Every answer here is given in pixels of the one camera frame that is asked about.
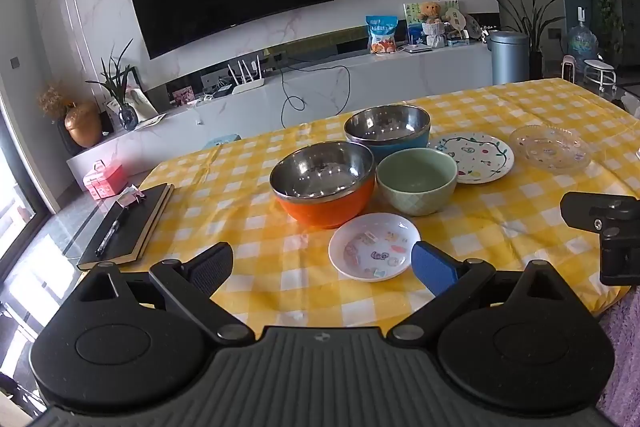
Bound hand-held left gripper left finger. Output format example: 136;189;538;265
75;242;256;347

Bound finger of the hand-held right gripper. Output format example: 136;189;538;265
559;191;640;236

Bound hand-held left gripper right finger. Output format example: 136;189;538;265
387;241;571;346

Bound small white sticker plate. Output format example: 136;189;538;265
328;213;422;282

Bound green ceramic bowl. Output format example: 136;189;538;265
376;148;458;217

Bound clear glass plate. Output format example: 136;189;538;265
510;125;592;172

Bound white fruit print plate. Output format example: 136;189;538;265
432;133;516;184

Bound orange steel bowl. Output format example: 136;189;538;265
269;141;376;230

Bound blue steel bowl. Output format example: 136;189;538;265
344;105;432;162

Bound yellow checked tablecloth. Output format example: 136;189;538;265
75;77;640;340

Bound black notebook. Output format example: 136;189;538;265
76;183;175;271

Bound black pen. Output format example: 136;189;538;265
95;206;126;257

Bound green plastic stool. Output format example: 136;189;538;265
205;134;243;150

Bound pink box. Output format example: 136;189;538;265
82;159;128;201

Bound white round stool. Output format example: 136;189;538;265
584;59;618;88

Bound blue water bottle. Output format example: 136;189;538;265
567;7;601;68

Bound green plant in glass vase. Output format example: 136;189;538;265
85;39;140;132

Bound grey trash can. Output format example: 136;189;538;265
487;31;530;86

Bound white card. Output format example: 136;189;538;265
107;87;158;128

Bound white router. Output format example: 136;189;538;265
227;54;266;95

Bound tall potted plant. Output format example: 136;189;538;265
487;0;566;80

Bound copper vase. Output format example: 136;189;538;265
64;103;103;149

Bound dark cabinet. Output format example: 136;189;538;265
607;0;640;68

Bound white television cabinet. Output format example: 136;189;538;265
66;42;493;208

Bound dried flowers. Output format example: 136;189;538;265
37;82;76;120

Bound round paper fan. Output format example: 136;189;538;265
446;8;468;35

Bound blue snack bag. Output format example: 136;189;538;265
365;16;401;55

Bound teddy bear bouquet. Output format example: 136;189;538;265
419;2;447;49

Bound green picture board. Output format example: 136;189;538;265
403;0;460;44

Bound black cable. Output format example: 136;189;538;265
280;62;351;128

